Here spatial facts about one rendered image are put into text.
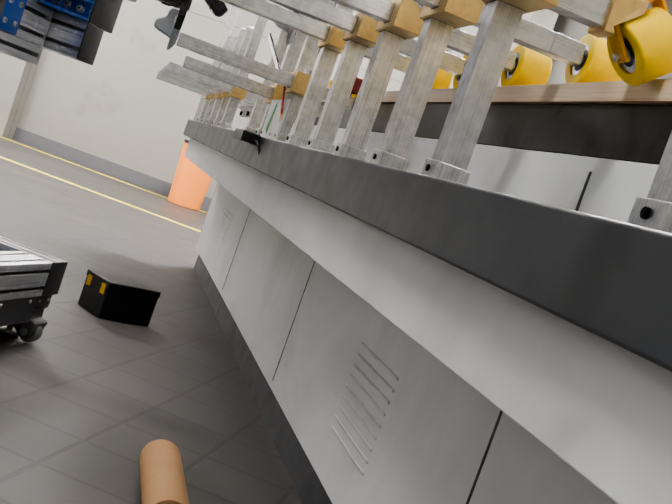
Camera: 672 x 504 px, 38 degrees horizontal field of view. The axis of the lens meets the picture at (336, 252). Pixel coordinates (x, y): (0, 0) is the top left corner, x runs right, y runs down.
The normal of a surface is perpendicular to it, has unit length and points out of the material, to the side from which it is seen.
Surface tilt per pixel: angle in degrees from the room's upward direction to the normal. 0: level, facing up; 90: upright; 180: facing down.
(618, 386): 90
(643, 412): 90
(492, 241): 90
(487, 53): 90
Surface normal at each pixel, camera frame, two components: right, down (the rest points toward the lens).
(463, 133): 0.22, 0.14
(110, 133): -0.17, 0.01
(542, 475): -0.92, -0.31
